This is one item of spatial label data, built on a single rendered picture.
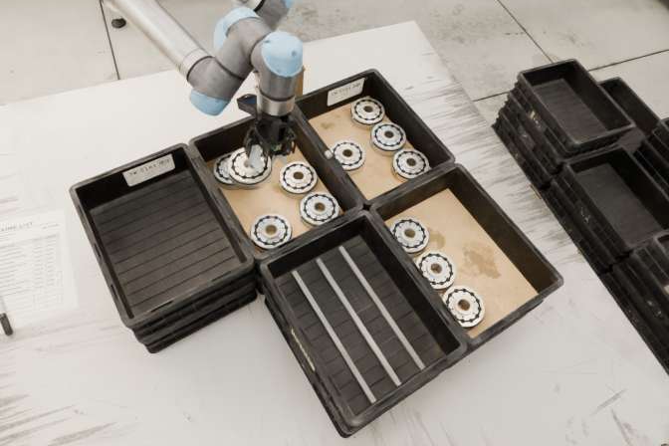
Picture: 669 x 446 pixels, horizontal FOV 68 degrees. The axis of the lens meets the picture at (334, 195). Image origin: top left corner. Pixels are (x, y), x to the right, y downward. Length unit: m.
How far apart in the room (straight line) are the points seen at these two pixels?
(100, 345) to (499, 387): 0.99
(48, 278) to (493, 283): 1.14
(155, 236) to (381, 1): 2.46
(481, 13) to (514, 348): 2.49
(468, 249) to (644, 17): 2.95
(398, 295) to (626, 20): 3.04
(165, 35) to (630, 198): 1.85
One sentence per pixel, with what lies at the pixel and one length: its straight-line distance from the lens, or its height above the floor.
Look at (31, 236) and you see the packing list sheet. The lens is 1.59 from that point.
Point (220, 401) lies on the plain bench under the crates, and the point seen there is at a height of 0.70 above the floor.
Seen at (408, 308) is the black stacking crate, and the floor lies 0.83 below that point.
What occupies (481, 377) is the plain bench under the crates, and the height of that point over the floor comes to 0.70.
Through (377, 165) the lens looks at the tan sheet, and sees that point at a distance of 1.43.
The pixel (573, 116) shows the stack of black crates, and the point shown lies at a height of 0.49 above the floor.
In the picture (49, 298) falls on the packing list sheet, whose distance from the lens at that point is 1.49.
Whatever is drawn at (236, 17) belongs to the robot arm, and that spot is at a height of 1.33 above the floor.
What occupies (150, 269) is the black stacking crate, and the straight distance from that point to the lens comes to 1.29.
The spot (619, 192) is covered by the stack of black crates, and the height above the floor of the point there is 0.38.
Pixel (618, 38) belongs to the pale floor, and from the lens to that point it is 3.78.
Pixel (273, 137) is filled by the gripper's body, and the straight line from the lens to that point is 1.06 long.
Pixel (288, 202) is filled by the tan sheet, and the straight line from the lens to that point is 1.34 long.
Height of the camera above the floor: 1.97
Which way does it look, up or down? 57 degrees down
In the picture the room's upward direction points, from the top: 9 degrees clockwise
